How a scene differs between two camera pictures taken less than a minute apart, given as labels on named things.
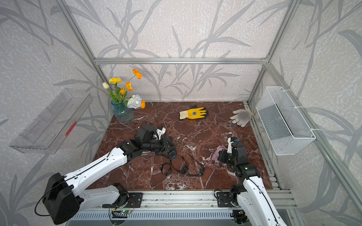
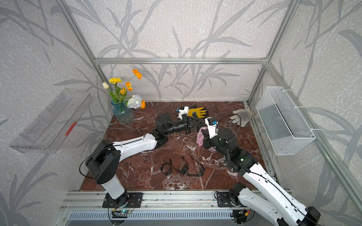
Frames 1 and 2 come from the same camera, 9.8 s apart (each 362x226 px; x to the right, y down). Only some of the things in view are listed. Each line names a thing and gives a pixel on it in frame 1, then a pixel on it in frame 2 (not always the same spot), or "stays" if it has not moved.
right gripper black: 222,153 → 206,140
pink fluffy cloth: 215,154 → 200,136
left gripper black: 165,148 → 186,125
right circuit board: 240,215 stays
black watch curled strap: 166,169 stays
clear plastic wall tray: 46,134 stays
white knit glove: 242,117 stays
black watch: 184,169 stays
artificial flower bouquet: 119,95 stays
